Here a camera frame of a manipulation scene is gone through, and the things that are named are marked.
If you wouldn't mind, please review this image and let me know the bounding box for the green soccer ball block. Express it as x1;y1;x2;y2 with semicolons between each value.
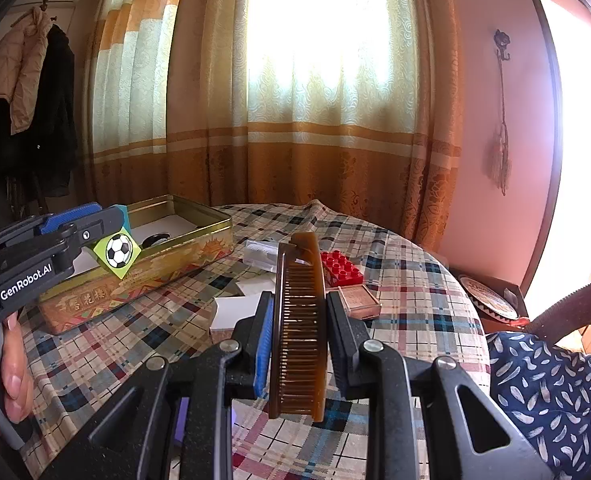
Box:
92;228;141;280

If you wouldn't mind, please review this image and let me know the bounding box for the red toy building block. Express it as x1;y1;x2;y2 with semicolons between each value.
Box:
320;250;364;287

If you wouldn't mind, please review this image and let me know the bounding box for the white box red logo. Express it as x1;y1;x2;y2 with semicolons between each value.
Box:
210;294;262;344

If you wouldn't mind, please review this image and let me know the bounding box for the purple rectangular block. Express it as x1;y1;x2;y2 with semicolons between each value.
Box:
172;396;239;446

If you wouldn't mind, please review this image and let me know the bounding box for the white charger adapter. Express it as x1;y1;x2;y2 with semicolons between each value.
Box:
237;273;276;296

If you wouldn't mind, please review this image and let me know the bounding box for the clear plastic case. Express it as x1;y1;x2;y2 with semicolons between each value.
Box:
242;238;313;274

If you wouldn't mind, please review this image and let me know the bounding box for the copper rose gift box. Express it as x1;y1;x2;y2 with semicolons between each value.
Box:
338;284;381;320

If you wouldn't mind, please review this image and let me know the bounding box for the person left hand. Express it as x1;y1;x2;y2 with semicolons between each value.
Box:
0;312;34;424

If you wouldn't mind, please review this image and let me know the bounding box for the plaid tablecloth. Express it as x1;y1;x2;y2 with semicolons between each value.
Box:
20;200;489;479

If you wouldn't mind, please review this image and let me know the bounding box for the black hanging coat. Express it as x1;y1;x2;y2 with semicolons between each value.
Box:
0;22;77;202

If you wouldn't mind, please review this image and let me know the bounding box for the gold metal tin box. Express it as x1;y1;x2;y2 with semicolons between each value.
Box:
38;195;233;335

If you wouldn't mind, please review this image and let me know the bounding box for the round patterned plate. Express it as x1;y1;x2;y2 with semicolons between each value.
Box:
460;275;520;323

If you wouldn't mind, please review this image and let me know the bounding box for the beige quilted jacket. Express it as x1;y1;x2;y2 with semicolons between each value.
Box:
0;6;52;134

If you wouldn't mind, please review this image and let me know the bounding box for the orange cream striped curtain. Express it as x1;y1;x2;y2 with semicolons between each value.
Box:
79;0;463;250

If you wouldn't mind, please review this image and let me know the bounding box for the blue feather pattern cushion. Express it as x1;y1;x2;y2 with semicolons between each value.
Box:
486;332;591;479

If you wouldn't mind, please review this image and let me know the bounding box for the brown wooden chair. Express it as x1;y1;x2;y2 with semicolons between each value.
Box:
523;283;591;344

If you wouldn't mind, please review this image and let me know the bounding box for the hanging tassel wall ornament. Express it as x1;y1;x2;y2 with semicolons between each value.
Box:
485;29;511;196

